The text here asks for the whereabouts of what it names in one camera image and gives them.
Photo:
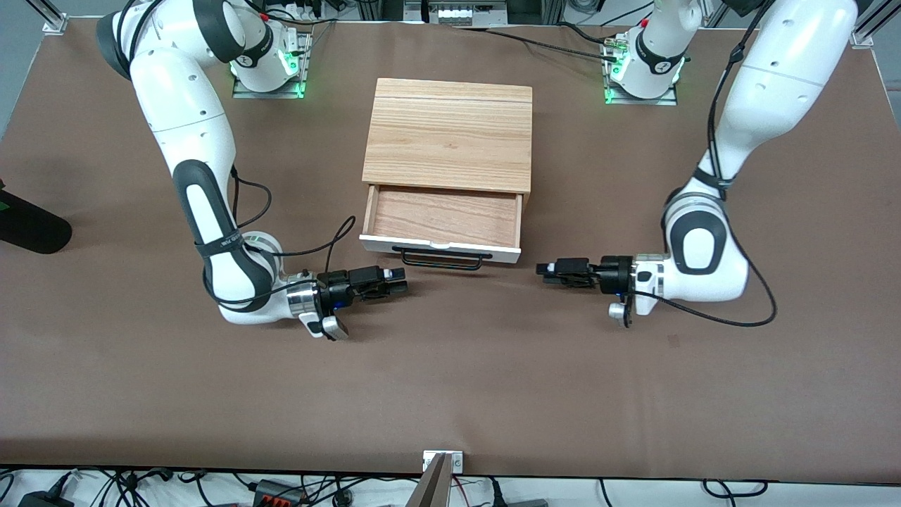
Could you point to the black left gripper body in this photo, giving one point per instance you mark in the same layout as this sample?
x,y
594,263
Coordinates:
x,y
616,272

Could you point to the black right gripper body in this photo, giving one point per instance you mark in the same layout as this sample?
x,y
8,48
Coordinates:
x,y
334,290

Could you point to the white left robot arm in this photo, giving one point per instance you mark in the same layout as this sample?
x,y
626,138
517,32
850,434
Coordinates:
x,y
774,77

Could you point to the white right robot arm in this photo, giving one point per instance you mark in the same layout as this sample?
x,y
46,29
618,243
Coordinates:
x,y
183,91

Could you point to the light wooden drawer cabinet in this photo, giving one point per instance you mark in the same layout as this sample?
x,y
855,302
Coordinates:
x,y
449,134

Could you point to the brown table cover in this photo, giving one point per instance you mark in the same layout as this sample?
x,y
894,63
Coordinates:
x,y
450,380

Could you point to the black orange power adapter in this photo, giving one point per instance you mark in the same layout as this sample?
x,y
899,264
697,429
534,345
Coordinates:
x,y
278,491

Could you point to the black plug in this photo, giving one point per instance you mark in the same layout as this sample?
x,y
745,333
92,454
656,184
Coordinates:
x,y
496,493

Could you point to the grey box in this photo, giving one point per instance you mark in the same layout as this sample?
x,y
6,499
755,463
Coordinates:
x,y
524,503

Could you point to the white terminal block device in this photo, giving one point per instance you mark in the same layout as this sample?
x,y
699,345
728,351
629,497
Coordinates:
x,y
454,13

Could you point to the white power strip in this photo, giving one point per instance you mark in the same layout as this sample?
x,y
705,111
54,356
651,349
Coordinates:
x,y
303,10

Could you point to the black cylindrical object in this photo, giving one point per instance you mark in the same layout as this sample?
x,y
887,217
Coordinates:
x,y
32,231

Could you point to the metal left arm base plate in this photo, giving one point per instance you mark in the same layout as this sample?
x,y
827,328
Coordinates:
x,y
669,101

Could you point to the silver camera mount bracket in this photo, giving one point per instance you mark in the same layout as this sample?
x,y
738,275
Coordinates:
x,y
457,462

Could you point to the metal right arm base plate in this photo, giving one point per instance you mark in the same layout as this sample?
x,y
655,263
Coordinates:
x,y
281,94

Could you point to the aluminium camera post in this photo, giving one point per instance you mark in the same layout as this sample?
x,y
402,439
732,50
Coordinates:
x,y
433,489

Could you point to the silver corner bracket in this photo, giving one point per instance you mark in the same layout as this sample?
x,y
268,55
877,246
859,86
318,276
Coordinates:
x,y
56,27
860,36

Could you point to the aluminium frame profile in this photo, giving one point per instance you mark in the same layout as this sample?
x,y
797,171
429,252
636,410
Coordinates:
x,y
880,17

